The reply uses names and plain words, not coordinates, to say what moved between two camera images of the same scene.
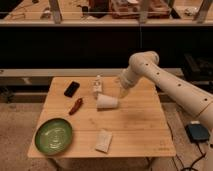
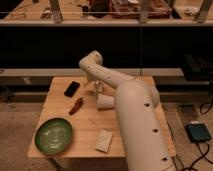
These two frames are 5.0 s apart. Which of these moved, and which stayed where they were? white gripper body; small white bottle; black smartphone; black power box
Moved: white gripper body
Stayed: small white bottle; black smartphone; black power box
